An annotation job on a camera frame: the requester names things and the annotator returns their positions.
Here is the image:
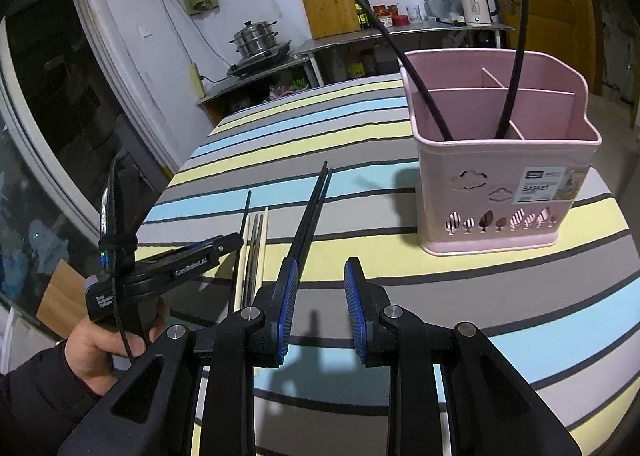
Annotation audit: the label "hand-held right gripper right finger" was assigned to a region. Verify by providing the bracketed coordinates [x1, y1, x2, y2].
[344, 258, 583, 456]

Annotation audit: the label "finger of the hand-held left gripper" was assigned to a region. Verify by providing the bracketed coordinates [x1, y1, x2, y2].
[135, 232, 243, 289]

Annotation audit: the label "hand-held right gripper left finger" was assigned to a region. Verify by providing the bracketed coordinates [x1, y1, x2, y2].
[57, 258, 301, 456]

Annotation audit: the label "cream chopstick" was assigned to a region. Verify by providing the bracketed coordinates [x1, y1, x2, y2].
[256, 207, 270, 287]
[233, 215, 251, 310]

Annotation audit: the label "thin black chopstick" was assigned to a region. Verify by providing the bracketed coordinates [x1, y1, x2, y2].
[227, 190, 252, 317]

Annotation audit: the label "metal chopstick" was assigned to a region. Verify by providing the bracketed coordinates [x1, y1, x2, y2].
[243, 214, 259, 307]
[250, 214, 264, 297]

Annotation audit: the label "pink utensil basket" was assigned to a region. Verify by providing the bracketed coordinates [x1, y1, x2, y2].
[399, 50, 603, 257]

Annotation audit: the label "person's left forearm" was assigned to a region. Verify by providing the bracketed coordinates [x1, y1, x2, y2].
[0, 340, 103, 456]

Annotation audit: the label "person's left hand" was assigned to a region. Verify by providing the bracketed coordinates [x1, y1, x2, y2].
[66, 296, 170, 398]

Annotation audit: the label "low metal counter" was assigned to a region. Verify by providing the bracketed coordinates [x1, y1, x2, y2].
[196, 53, 322, 127]

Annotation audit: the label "beige power strip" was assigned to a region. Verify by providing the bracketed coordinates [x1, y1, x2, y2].
[189, 61, 207, 99]

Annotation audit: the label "striped tablecloth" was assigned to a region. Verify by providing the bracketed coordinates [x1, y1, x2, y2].
[134, 70, 640, 456]

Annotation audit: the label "gas stove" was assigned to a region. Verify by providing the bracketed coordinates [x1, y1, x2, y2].
[227, 40, 294, 79]

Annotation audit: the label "steel steamer pot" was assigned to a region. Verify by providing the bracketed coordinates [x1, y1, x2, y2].
[229, 20, 280, 59]

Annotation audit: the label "long black chopstick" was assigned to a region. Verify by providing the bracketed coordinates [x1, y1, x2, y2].
[494, 0, 529, 140]
[332, 0, 454, 142]

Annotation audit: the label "wooden cutting board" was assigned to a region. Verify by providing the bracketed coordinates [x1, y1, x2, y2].
[298, 0, 362, 41]

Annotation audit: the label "long metal counter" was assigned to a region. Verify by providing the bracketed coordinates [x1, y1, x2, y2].
[294, 20, 516, 87]

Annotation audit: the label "red lidded jars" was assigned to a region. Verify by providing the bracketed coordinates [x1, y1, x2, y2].
[372, 2, 409, 29]

